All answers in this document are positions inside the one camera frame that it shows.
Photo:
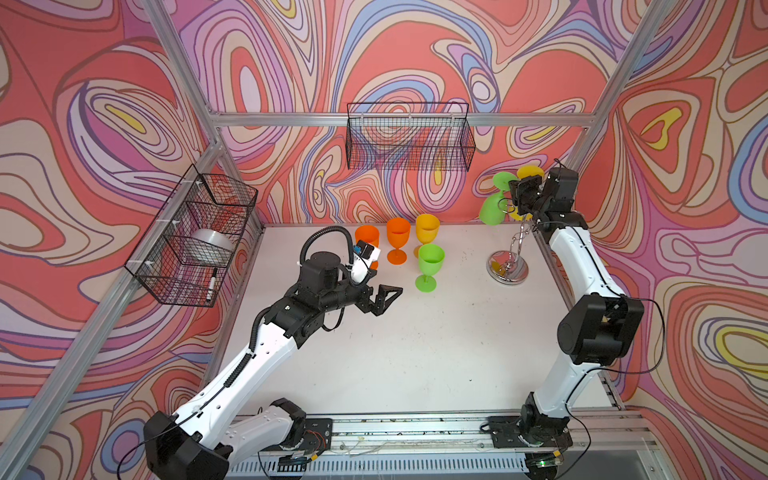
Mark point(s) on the black marker pen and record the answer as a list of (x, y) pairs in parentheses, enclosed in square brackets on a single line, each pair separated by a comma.
[(211, 289)]

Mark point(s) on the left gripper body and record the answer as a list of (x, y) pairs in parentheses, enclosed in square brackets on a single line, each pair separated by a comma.
[(359, 297)]

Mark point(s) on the yellow wine glass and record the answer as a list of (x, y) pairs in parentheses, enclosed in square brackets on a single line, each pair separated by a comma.
[(426, 228), (525, 171)]

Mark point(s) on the chrome wine glass rack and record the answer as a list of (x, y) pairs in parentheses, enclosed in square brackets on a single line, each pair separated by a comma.
[(508, 266)]

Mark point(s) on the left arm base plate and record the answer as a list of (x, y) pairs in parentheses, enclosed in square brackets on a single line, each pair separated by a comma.
[(311, 436)]

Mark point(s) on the orange wine glass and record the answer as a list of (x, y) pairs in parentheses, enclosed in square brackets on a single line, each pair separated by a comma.
[(398, 234), (367, 239)]

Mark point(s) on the silver tape roll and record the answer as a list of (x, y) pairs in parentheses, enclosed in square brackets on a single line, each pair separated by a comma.
[(209, 248)]

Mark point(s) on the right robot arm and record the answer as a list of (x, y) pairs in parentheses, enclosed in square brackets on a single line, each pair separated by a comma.
[(601, 325)]

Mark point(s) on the back black wire basket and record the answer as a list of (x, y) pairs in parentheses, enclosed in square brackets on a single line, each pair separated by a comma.
[(412, 136)]

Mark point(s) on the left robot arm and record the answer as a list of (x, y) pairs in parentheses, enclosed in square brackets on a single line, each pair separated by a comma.
[(202, 439)]

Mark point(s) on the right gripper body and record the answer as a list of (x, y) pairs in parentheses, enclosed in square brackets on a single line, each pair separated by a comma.
[(525, 193)]

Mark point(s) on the green wine glass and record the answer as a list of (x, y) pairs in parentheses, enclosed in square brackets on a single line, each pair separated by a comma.
[(498, 206), (430, 262)]

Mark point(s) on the left black wire basket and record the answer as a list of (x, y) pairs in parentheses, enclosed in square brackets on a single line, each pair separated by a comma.
[(201, 226)]

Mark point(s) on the black wire basket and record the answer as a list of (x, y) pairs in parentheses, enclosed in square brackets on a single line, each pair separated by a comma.
[(201, 226), (412, 136)]

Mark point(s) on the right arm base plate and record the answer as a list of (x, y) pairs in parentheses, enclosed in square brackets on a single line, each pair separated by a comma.
[(510, 432)]

